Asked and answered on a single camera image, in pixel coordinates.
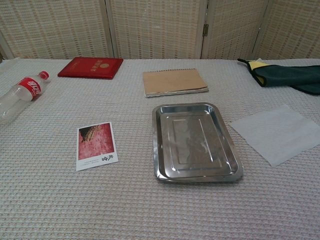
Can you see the white paper sheet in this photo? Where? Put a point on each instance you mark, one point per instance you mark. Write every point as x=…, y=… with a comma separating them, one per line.
x=272, y=133

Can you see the silver metal tray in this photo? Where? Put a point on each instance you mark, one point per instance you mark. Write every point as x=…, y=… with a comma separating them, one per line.
x=195, y=142

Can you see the brown spiral notebook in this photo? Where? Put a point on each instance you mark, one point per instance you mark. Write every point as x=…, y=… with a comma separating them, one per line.
x=173, y=82

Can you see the red photo postcard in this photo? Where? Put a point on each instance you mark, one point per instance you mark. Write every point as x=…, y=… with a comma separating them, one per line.
x=96, y=145

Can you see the red certificate booklet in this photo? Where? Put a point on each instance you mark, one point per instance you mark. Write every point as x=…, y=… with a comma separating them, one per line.
x=91, y=68

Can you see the white waffle tablecloth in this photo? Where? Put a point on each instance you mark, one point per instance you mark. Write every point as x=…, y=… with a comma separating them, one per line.
x=125, y=200

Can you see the woven folding screen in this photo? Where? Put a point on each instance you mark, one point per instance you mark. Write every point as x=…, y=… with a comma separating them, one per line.
x=155, y=27

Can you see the brass screen hinge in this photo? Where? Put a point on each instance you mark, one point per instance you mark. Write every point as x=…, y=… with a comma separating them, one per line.
x=205, y=30

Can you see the dark green yellow cloth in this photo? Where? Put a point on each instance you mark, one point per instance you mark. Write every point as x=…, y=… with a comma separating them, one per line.
x=290, y=76

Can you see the empty cola plastic bottle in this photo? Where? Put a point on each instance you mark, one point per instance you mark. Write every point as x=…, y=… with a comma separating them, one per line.
x=22, y=91

